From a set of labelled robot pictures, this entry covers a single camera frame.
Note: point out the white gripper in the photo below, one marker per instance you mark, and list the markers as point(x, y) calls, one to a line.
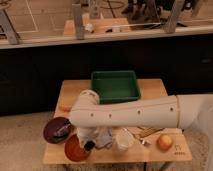
point(86, 134)

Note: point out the black eraser block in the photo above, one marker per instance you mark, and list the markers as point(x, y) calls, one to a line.
point(89, 145)

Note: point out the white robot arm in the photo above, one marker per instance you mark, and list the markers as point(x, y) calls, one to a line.
point(176, 111)

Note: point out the grey blue cloth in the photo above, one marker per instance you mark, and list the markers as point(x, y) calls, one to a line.
point(104, 139)

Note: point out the black spatula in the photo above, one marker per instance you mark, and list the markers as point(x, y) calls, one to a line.
point(64, 130)

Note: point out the dark maroon plate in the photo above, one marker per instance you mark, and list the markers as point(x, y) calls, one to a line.
point(52, 126)

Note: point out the orange carrot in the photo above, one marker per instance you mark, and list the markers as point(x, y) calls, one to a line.
point(64, 108)

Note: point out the metal fork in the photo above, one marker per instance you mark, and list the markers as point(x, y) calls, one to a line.
point(141, 140)

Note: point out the green plastic tray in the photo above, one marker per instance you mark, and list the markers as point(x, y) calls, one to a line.
point(115, 86)

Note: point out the wooden chopsticks bundle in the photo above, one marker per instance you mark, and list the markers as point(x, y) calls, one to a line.
point(146, 131)

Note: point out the orange fruit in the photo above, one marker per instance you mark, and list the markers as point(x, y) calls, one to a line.
point(164, 142)

